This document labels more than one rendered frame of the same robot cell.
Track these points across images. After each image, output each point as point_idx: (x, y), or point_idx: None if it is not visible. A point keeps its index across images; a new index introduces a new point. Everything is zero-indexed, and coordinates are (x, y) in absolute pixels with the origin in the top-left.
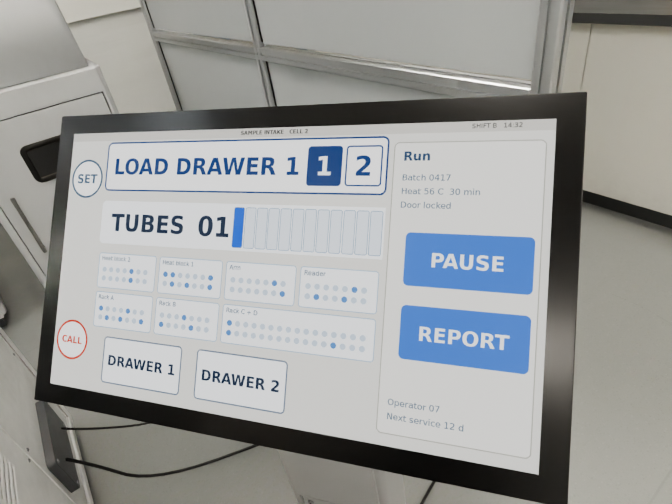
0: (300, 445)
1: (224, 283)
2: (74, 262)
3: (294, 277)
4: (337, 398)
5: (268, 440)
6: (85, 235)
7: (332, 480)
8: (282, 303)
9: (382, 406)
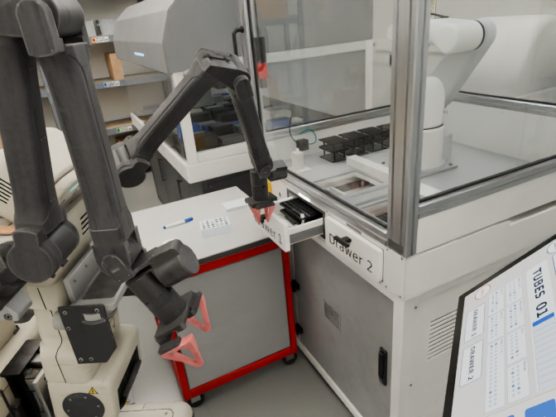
0: (447, 401)
1: (514, 331)
2: (515, 270)
3: (521, 357)
4: (467, 406)
5: (448, 387)
6: (528, 264)
7: None
8: (507, 360)
9: None
